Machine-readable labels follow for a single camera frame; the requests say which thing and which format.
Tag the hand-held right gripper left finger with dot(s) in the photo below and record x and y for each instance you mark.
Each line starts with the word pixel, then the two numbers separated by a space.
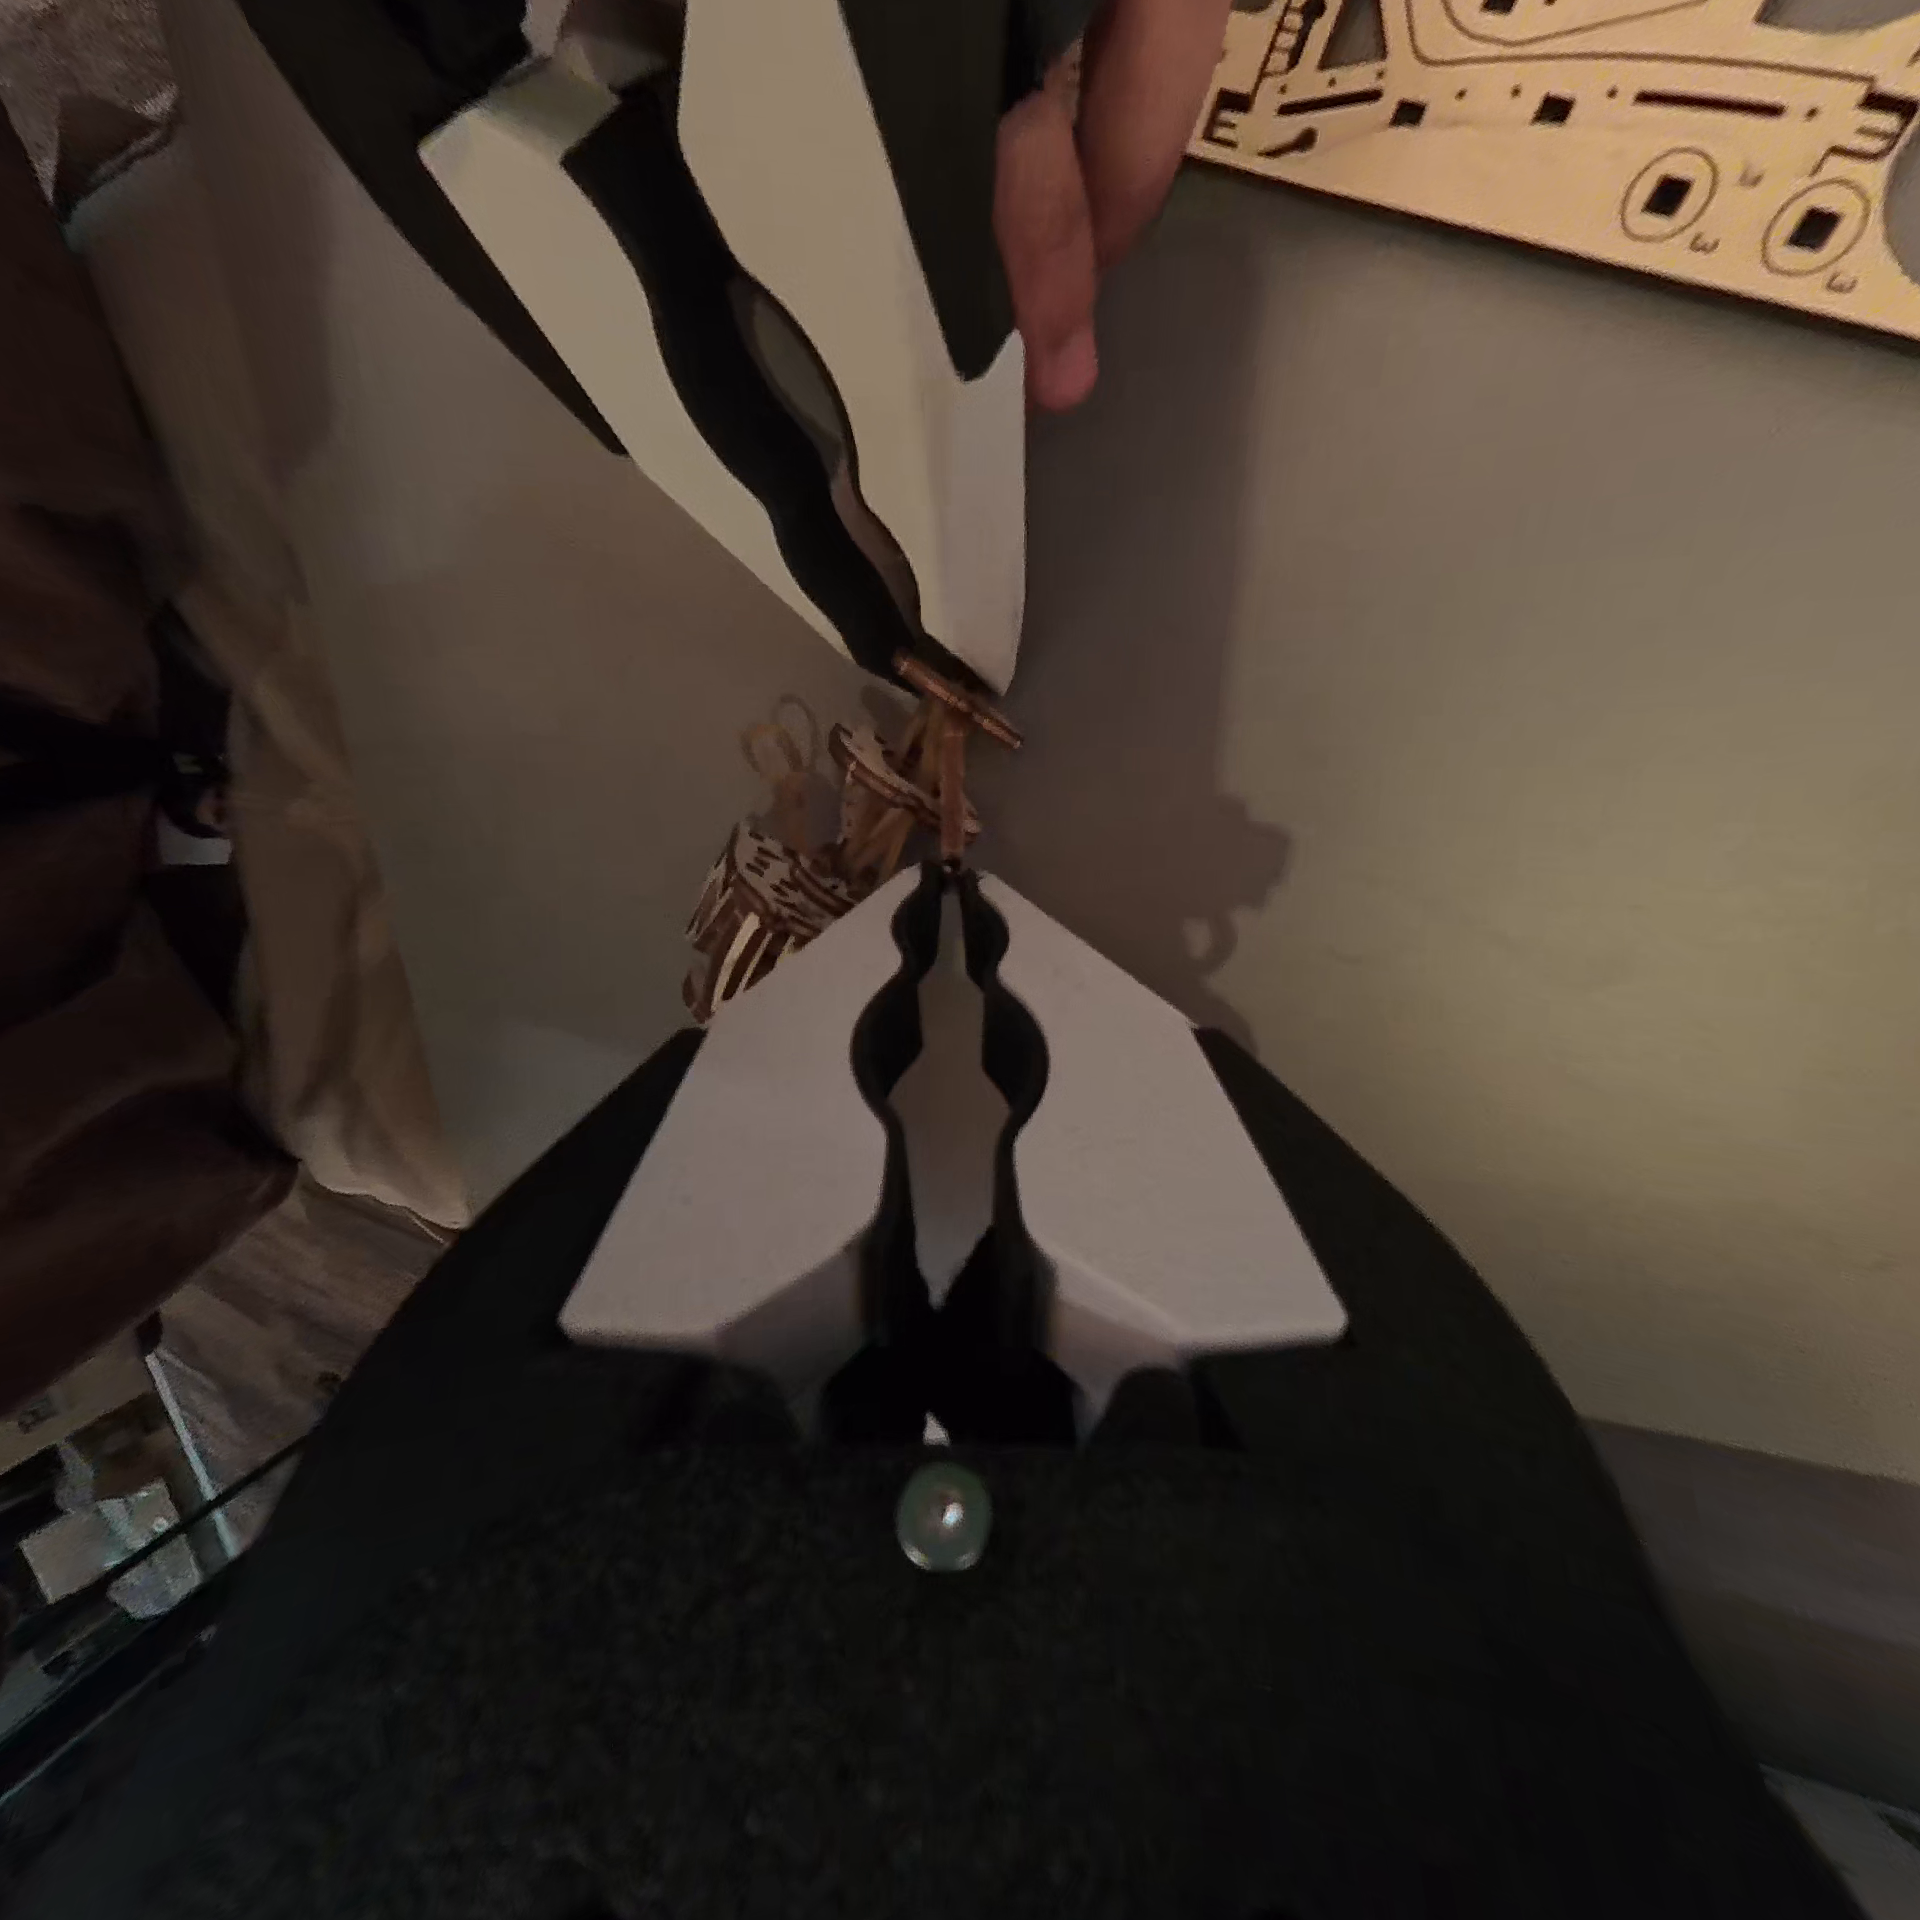
pixel 733 1200

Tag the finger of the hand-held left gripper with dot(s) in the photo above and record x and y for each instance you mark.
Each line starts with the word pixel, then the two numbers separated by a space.
pixel 599 329
pixel 901 451

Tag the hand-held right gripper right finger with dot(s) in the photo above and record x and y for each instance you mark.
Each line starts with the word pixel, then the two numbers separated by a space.
pixel 1170 1200

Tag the wooden gear model assembly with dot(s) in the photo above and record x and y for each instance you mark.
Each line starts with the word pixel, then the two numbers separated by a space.
pixel 780 901

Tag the laser-cut wooden parts sheet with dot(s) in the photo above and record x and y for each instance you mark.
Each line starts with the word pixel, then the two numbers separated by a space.
pixel 1499 165

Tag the person's left hand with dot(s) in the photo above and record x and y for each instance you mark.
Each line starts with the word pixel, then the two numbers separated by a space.
pixel 1066 225

